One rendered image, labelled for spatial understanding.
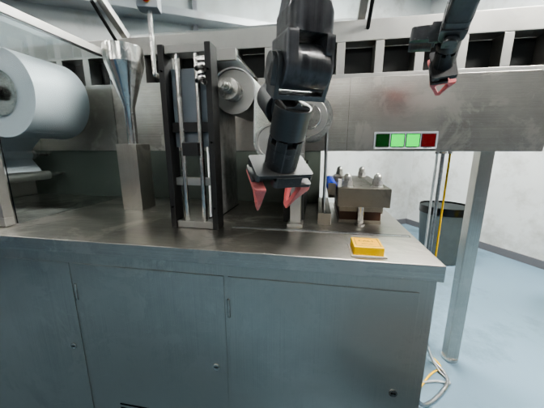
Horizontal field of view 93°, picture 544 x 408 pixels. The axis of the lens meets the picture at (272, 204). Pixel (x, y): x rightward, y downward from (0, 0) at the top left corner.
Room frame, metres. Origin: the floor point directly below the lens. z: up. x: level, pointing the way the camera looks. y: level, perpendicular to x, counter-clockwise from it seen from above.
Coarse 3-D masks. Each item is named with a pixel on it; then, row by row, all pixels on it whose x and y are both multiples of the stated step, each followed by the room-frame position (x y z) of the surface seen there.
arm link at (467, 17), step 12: (456, 0) 0.60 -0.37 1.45; (468, 0) 0.60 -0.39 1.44; (480, 0) 0.61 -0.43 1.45; (444, 12) 0.72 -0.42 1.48; (456, 12) 0.64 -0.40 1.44; (468, 12) 0.63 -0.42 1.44; (444, 24) 0.67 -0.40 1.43; (456, 24) 0.66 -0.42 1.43; (468, 24) 0.66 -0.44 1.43; (444, 36) 0.71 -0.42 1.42
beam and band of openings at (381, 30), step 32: (224, 32) 1.26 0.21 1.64; (256, 32) 1.24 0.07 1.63; (352, 32) 1.17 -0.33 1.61; (384, 32) 1.15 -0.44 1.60; (480, 32) 1.09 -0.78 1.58; (512, 32) 1.08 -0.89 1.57; (192, 64) 1.37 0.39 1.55; (256, 64) 1.32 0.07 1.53; (352, 64) 1.24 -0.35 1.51; (384, 64) 1.22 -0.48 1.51; (416, 64) 1.13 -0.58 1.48; (480, 64) 1.16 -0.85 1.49; (512, 64) 1.14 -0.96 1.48
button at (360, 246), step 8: (352, 240) 0.63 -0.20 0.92; (360, 240) 0.62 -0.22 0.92; (368, 240) 0.62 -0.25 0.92; (376, 240) 0.62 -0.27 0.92; (352, 248) 0.61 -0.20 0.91; (360, 248) 0.58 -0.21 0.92; (368, 248) 0.58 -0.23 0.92; (376, 248) 0.58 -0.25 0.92; (384, 248) 0.58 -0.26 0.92; (376, 256) 0.58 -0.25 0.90
